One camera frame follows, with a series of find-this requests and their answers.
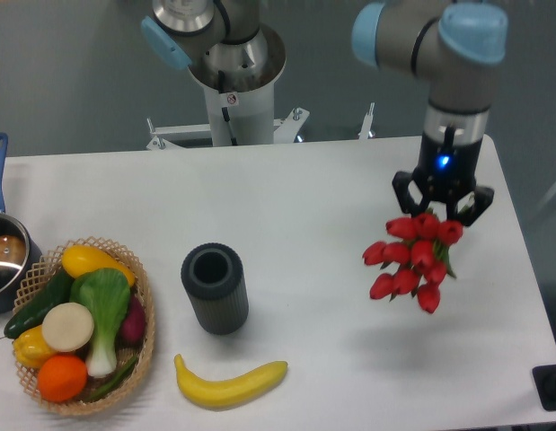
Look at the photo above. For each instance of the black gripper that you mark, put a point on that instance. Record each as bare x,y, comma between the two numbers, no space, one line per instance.
445,174

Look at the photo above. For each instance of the red tulip bouquet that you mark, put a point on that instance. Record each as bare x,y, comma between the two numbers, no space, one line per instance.
420,253

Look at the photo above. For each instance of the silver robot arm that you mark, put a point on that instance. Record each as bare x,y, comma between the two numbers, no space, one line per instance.
454,46

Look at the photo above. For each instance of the black device at table edge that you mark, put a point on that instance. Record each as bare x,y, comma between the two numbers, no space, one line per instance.
545,383

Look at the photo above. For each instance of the dark grey ribbed vase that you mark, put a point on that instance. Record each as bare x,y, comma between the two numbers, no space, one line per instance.
213,277

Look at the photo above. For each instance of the yellow banana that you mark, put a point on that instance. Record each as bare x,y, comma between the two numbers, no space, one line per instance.
229,393

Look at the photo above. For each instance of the purple sweet potato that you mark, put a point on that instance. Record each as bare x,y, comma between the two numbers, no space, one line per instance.
132,329

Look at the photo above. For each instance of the green bok choy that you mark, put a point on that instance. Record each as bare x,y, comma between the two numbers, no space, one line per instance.
105,293

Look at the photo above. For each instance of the yellow squash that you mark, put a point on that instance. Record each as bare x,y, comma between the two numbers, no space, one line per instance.
78,260

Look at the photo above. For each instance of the woven wicker basket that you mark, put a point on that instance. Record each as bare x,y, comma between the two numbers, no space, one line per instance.
38,276

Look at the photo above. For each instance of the green bean pod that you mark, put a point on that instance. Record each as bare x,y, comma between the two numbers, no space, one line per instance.
114,382

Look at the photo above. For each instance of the green cucumber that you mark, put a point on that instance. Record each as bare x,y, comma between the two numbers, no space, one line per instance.
32,314

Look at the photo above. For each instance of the orange fruit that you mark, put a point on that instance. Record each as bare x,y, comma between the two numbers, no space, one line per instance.
61,378

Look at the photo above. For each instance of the yellow bell pepper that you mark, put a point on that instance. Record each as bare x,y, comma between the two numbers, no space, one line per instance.
31,350

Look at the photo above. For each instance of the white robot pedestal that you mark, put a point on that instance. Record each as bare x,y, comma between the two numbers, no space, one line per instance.
240,104

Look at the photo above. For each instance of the white metal base frame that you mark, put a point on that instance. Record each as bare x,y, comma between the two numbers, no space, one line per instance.
287,130

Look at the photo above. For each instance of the blue handled saucepan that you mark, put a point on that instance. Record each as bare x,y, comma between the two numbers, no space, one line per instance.
18,251

